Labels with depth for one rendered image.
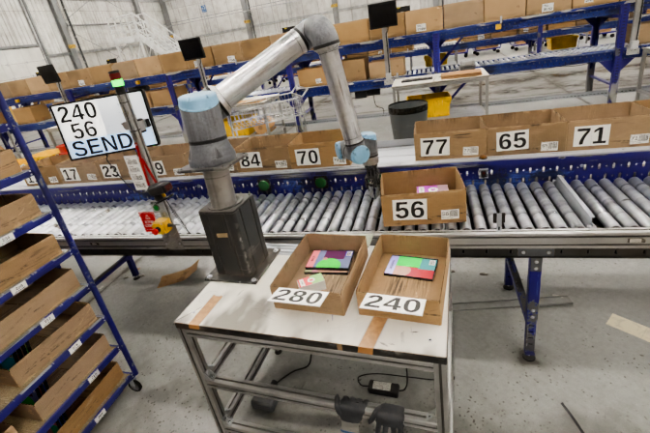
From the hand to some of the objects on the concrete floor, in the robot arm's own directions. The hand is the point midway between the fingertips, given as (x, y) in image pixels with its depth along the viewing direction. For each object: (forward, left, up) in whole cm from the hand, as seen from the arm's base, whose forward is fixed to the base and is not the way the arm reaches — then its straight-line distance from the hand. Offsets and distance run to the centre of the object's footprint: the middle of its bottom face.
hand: (375, 196), depth 206 cm
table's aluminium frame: (-63, +16, -85) cm, 107 cm away
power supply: (-52, -2, -84) cm, 98 cm away
